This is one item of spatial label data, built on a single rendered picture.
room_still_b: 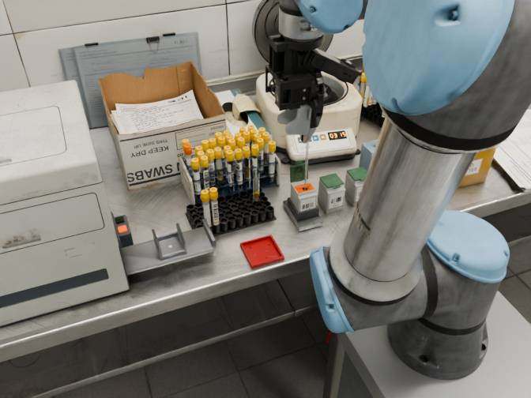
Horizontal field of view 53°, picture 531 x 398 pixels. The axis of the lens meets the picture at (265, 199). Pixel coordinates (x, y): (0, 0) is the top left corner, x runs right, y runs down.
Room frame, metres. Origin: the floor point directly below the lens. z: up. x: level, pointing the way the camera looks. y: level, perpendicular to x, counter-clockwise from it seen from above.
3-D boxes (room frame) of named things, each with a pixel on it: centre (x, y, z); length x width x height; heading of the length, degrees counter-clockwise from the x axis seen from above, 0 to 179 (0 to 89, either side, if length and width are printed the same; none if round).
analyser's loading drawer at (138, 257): (0.71, 0.20, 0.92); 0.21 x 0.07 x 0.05; 112
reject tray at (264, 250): (0.74, 0.01, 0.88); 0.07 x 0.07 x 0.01; 22
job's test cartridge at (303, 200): (0.85, -0.08, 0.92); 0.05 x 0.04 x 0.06; 20
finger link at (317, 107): (0.82, -0.08, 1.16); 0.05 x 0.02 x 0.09; 20
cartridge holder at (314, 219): (0.85, -0.08, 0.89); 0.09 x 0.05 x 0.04; 20
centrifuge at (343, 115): (1.18, -0.11, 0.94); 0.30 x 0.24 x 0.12; 13
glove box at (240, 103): (1.16, 0.07, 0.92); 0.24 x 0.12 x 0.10; 22
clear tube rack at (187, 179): (0.96, 0.08, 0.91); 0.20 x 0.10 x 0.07; 112
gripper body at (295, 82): (0.83, -0.05, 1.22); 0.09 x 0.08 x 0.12; 110
